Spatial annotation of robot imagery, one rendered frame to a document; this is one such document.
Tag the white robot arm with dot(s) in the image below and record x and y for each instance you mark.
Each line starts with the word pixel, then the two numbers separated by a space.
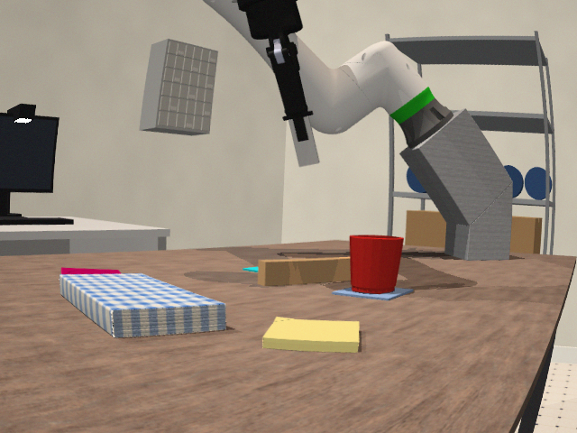
pixel 379 76

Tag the pale yellow flat block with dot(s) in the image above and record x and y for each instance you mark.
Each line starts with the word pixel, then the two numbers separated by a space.
pixel 312 335

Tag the red cup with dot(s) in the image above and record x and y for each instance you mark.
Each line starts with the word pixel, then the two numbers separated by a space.
pixel 374 262

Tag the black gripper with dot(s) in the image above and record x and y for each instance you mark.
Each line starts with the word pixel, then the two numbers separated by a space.
pixel 275 20

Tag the magenta square coaster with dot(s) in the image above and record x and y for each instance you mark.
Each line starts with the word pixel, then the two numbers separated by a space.
pixel 87 271

